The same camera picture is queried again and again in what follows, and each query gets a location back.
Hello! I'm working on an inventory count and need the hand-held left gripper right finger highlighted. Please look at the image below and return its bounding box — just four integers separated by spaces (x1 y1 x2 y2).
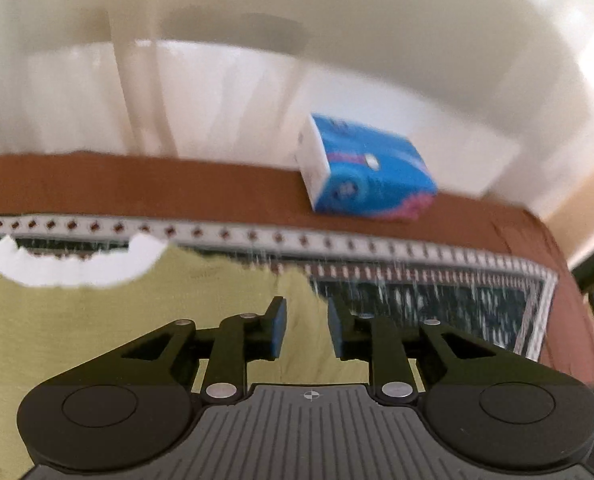
327 296 585 407

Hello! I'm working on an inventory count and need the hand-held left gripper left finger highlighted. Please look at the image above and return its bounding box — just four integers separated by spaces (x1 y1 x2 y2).
42 296 288 406

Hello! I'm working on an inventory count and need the white curtain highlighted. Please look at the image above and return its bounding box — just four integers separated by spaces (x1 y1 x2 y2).
0 35 523 201

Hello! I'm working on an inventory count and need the dark patterned woven mat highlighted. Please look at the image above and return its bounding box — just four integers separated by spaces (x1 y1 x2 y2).
0 215 560 362

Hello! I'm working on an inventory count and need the green knit sweater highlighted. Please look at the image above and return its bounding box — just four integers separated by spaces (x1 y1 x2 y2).
0 232 420 480

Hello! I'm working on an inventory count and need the blue tissue pack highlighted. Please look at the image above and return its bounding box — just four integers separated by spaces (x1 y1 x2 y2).
296 112 439 222

